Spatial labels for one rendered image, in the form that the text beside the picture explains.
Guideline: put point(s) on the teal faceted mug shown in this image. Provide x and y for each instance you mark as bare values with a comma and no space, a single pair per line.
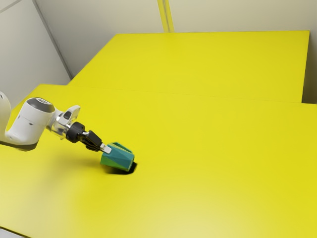
118,156

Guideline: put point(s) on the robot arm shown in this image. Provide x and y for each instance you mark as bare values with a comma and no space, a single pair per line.
27,121

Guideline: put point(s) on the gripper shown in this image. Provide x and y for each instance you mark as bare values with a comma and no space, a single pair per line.
75,132

